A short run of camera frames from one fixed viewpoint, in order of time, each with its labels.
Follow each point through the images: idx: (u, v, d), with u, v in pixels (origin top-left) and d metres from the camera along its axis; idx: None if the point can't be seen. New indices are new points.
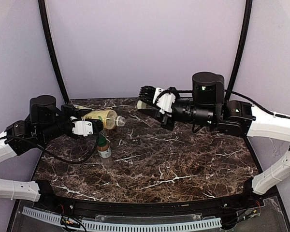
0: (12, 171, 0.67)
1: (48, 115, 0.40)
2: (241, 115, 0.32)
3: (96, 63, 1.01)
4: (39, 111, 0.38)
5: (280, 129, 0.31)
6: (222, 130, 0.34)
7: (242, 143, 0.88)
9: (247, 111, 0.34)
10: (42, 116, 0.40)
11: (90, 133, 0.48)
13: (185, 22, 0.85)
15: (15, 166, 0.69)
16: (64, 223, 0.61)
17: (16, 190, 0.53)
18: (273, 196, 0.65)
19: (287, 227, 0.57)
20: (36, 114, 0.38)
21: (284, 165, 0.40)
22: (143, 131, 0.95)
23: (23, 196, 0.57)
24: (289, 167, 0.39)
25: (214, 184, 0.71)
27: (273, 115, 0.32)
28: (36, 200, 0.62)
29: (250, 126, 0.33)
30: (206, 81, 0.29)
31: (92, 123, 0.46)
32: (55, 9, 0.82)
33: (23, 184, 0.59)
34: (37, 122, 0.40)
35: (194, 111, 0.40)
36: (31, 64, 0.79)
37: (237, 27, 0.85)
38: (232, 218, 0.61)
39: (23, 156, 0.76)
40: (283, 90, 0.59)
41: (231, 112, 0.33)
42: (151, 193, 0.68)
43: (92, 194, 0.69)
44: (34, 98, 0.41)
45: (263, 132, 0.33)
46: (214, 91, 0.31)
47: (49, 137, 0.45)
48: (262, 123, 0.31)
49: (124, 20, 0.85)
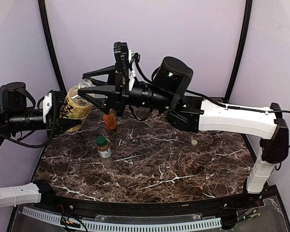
0: (3, 174, 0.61)
1: (18, 101, 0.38)
2: (189, 110, 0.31)
3: (97, 63, 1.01)
4: (10, 98, 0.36)
5: (238, 123, 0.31)
6: (169, 121, 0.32)
7: (242, 143, 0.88)
9: (197, 106, 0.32)
10: (13, 103, 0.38)
11: (49, 107, 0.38)
13: (185, 22, 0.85)
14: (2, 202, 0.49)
15: (6, 167, 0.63)
16: (64, 223, 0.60)
17: (16, 195, 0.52)
18: (273, 196, 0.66)
19: (287, 227, 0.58)
20: (7, 100, 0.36)
21: (259, 163, 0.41)
22: (143, 131, 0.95)
23: (26, 200, 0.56)
24: (264, 164, 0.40)
25: (214, 184, 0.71)
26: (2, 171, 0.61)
27: (225, 108, 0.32)
28: (38, 200, 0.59)
29: (199, 120, 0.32)
30: (174, 68, 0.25)
31: (52, 92, 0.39)
32: (55, 8, 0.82)
33: (23, 186, 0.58)
34: (7, 108, 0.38)
35: (153, 95, 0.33)
36: (31, 64, 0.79)
37: (238, 27, 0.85)
38: (232, 218, 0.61)
39: (13, 153, 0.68)
40: (283, 91, 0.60)
41: (181, 107, 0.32)
42: (151, 193, 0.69)
43: (92, 194, 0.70)
44: (8, 83, 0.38)
45: (215, 124, 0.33)
46: (177, 81, 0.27)
47: (18, 129, 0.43)
48: (211, 116, 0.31)
49: (124, 20, 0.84)
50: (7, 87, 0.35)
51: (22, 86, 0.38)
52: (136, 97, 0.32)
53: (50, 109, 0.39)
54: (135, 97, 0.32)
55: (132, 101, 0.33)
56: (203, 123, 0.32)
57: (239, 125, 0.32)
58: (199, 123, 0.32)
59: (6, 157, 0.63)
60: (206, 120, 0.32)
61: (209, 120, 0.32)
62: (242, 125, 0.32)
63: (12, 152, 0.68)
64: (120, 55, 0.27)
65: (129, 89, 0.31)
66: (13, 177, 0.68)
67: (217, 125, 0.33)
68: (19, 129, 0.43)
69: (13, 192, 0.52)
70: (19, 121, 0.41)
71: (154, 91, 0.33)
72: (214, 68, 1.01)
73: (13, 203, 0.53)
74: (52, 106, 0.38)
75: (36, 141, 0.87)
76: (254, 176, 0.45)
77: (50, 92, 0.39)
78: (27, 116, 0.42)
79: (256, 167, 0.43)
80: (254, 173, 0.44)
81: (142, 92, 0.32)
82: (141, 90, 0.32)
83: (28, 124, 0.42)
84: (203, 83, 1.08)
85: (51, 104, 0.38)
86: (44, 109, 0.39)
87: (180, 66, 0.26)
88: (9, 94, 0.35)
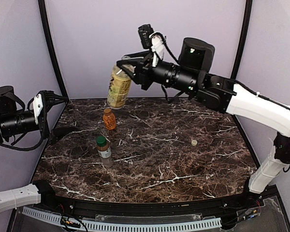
0: None
1: (8, 106, 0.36)
2: (221, 88, 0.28)
3: (97, 63, 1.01)
4: None
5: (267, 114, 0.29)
6: (200, 99, 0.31)
7: (242, 143, 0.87)
9: (228, 87, 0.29)
10: (2, 107, 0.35)
11: (40, 108, 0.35)
13: (185, 22, 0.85)
14: (3, 206, 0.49)
15: (3, 171, 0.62)
16: (64, 223, 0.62)
17: (16, 197, 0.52)
18: (273, 196, 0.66)
19: (286, 228, 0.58)
20: None
21: (269, 161, 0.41)
22: (143, 130, 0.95)
23: (26, 201, 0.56)
24: (274, 162, 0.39)
25: (214, 184, 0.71)
26: None
27: (256, 95, 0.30)
28: (38, 200, 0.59)
29: (228, 101, 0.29)
30: (195, 45, 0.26)
31: (40, 92, 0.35)
32: (55, 8, 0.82)
33: (23, 188, 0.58)
34: None
35: (177, 74, 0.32)
36: (31, 64, 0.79)
37: (238, 27, 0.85)
38: (232, 218, 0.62)
39: (8, 158, 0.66)
40: (283, 91, 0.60)
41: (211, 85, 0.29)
42: (151, 193, 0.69)
43: (92, 194, 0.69)
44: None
45: (242, 110, 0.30)
46: (201, 57, 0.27)
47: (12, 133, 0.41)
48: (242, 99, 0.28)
49: (124, 20, 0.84)
50: None
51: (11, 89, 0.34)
52: (160, 77, 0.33)
53: (42, 111, 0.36)
54: (159, 76, 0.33)
55: (158, 80, 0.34)
56: (231, 105, 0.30)
57: (267, 117, 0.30)
58: (227, 104, 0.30)
59: (1, 161, 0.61)
60: (236, 102, 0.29)
61: (239, 103, 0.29)
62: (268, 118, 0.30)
63: (11, 154, 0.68)
64: (143, 34, 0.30)
65: (153, 67, 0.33)
66: (9, 181, 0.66)
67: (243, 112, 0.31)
68: (12, 134, 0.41)
69: (13, 195, 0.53)
70: (11, 124, 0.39)
71: (178, 71, 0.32)
72: (214, 68, 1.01)
73: (15, 205, 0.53)
74: (43, 107, 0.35)
75: (27, 143, 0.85)
76: (261, 173, 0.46)
77: (39, 93, 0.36)
78: (19, 119, 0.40)
79: (266, 165, 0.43)
80: (264, 173, 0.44)
81: (166, 71, 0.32)
82: (166, 69, 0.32)
83: (21, 127, 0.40)
84: None
85: (42, 105, 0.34)
86: (36, 112, 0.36)
87: (200, 42, 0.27)
88: None
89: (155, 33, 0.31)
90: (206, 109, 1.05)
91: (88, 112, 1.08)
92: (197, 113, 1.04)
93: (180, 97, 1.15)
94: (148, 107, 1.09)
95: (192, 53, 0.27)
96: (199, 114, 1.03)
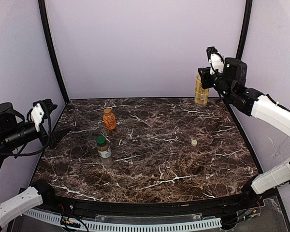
0: None
1: (9, 120, 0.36)
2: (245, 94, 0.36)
3: (97, 63, 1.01)
4: (1, 120, 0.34)
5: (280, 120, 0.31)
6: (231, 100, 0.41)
7: (242, 143, 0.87)
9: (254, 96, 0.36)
10: (5, 123, 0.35)
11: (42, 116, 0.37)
13: (185, 22, 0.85)
14: (7, 216, 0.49)
15: (5, 176, 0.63)
16: (64, 223, 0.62)
17: (19, 205, 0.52)
18: (273, 196, 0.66)
19: (286, 228, 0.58)
20: None
21: (283, 164, 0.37)
22: (143, 131, 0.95)
23: (30, 204, 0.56)
24: (285, 167, 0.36)
25: (214, 184, 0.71)
26: (2, 181, 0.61)
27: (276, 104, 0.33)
28: (41, 201, 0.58)
29: (253, 106, 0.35)
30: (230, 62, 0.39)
31: (38, 102, 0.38)
32: (55, 9, 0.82)
33: (22, 193, 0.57)
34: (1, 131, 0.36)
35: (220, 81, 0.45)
36: (31, 64, 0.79)
37: (237, 27, 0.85)
38: (232, 218, 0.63)
39: (5, 168, 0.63)
40: (282, 92, 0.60)
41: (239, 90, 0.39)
42: (151, 193, 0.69)
43: (92, 194, 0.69)
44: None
45: (265, 115, 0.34)
46: (234, 71, 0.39)
47: (15, 145, 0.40)
48: (262, 105, 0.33)
49: (124, 20, 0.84)
50: None
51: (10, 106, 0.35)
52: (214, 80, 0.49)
53: (44, 118, 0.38)
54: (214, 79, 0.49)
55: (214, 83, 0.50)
56: (255, 109, 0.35)
57: (283, 124, 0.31)
58: (253, 108, 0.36)
59: (5, 166, 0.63)
60: (258, 107, 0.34)
61: (261, 108, 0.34)
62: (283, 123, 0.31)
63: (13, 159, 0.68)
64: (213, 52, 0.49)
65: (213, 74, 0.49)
66: (9, 190, 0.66)
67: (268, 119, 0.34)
68: (15, 147, 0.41)
69: (14, 203, 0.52)
70: (15, 137, 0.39)
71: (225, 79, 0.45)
72: None
73: (19, 212, 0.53)
74: (45, 114, 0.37)
75: (28, 148, 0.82)
76: (269, 172, 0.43)
77: (37, 103, 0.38)
78: (20, 131, 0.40)
79: (278, 167, 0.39)
80: (275, 178, 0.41)
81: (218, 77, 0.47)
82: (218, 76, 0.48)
83: (24, 138, 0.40)
84: None
85: (43, 112, 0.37)
86: (36, 121, 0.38)
87: (239, 61, 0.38)
88: None
89: (215, 53, 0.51)
90: (206, 109, 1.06)
91: (88, 112, 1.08)
92: (197, 113, 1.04)
93: (180, 97, 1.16)
94: (148, 107, 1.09)
95: (228, 67, 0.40)
96: (199, 114, 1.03)
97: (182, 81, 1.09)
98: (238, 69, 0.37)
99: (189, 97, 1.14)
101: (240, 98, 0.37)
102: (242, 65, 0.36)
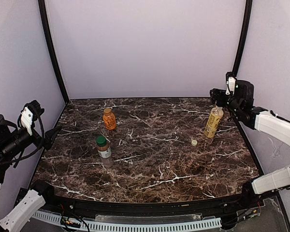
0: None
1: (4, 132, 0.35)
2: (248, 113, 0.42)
3: (96, 64, 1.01)
4: None
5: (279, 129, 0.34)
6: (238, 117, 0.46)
7: (242, 143, 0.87)
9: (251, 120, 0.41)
10: (0, 135, 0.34)
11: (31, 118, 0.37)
13: (185, 22, 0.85)
14: (19, 224, 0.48)
15: (9, 179, 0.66)
16: (64, 223, 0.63)
17: (25, 211, 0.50)
18: (273, 196, 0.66)
19: (286, 227, 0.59)
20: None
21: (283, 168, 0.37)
22: (143, 131, 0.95)
23: (34, 208, 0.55)
24: (285, 171, 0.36)
25: (214, 184, 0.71)
26: (6, 182, 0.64)
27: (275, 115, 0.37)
28: (43, 202, 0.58)
29: (255, 119, 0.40)
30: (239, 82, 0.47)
31: (26, 104, 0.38)
32: (55, 8, 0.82)
33: (23, 198, 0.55)
34: None
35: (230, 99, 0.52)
36: (31, 64, 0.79)
37: (237, 27, 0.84)
38: (232, 218, 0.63)
39: (3, 182, 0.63)
40: (283, 92, 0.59)
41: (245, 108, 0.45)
42: (151, 193, 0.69)
43: (92, 194, 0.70)
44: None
45: (265, 126, 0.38)
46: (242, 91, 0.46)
47: (13, 154, 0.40)
48: (263, 118, 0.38)
49: (124, 20, 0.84)
50: None
51: (0, 118, 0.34)
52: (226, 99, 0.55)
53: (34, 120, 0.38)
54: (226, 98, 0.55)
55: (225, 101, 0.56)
56: (258, 122, 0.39)
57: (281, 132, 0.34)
58: (255, 122, 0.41)
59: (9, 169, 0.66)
60: (261, 120, 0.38)
61: (263, 122, 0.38)
62: (284, 133, 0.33)
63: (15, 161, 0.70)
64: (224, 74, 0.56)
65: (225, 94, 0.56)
66: (10, 198, 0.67)
67: (272, 131, 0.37)
68: (14, 155, 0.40)
69: (19, 210, 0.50)
70: (11, 147, 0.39)
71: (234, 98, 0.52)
72: (213, 67, 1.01)
73: (27, 218, 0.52)
74: (34, 115, 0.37)
75: (26, 151, 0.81)
76: (271, 174, 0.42)
77: (25, 106, 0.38)
78: (14, 139, 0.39)
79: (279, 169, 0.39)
80: (275, 179, 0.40)
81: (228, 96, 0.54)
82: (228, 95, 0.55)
83: (20, 146, 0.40)
84: (203, 82, 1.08)
85: (32, 114, 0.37)
86: (27, 123, 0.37)
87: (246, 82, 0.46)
88: None
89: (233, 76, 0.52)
90: (206, 109, 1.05)
91: (88, 112, 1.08)
92: (197, 112, 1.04)
93: (180, 96, 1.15)
94: (148, 107, 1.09)
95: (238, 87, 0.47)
96: (199, 114, 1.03)
97: (182, 81, 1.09)
98: (245, 89, 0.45)
99: (189, 97, 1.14)
101: (245, 114, 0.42)
102: (249, 86, 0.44)
